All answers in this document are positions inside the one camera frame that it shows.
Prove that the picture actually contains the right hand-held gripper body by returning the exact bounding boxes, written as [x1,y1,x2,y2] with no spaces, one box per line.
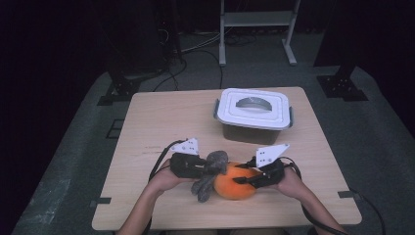
[251,143,291,189]

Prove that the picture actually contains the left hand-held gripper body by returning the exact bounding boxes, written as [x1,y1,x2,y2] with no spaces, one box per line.
[169,137,209,179]

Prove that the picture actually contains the orange plush toy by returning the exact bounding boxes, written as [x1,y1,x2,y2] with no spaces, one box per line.
[213,161,262,201]

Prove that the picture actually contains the clear plastic storage box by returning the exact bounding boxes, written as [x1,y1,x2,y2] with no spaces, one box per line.
[213,99,294,146]

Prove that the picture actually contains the grey fluffy cloth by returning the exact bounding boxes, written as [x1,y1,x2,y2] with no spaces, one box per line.
[190,150,229,204]

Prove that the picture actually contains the white container lid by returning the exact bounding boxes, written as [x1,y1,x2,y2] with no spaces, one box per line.
[213,87,294,131]

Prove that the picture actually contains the person's left hand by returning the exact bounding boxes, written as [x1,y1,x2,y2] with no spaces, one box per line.
[148,160,194,197]

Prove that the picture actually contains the person's right hand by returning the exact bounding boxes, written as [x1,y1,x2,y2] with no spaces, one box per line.
[275,166,311,201]

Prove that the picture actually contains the black tape strip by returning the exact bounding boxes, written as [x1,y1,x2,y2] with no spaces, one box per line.
[337,190,362,201]
[89,197,113,209]

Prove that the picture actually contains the black metal stand base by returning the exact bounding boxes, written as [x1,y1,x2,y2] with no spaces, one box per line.
[96,63,170,107]
[314,48,370,102]

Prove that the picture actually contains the white metal stand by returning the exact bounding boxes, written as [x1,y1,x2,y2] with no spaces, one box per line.
[218,0,301,68]

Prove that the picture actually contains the left hand-held gripper cable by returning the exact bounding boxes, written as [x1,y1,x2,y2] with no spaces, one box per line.
[148,139,187,182]

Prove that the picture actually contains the hand-held gripper cable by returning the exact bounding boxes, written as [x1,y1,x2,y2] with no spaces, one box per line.
[279,156,350,235]
[148,139,187,182]

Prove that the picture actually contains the right hand-held gripper cable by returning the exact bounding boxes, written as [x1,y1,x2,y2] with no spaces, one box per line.
[279,156,350,235]

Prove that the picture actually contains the black floor tape frame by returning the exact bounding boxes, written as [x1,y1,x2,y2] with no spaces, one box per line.
[106,118,125,140]

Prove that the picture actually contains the black looping floor cable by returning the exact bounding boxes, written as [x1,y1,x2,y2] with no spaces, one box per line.
[153,48,226,92]

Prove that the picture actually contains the thin black floor cable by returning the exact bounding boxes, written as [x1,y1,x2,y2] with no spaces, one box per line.
[350,189,387,235]

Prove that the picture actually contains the white floor cables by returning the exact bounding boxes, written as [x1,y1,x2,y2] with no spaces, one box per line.
[179,32,223,55]

